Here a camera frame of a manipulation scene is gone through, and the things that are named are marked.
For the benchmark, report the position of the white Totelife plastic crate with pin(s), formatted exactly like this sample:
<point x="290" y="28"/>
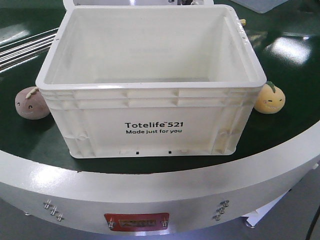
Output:
<point x="142" y="81"/>

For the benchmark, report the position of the yellow round plush toy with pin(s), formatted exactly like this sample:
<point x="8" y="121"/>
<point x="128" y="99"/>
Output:
<point x="270" y="100"/>

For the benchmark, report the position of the pink round plush toy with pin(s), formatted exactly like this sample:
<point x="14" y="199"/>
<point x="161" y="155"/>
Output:
<point x="30" y="104"/>

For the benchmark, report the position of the red warning label plate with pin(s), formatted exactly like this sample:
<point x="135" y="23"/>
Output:
<point x="137" y="222"/>

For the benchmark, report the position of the steel conveyor rollers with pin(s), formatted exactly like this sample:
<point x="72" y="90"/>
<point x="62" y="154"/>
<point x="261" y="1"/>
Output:
<point x="25" y="49"/>

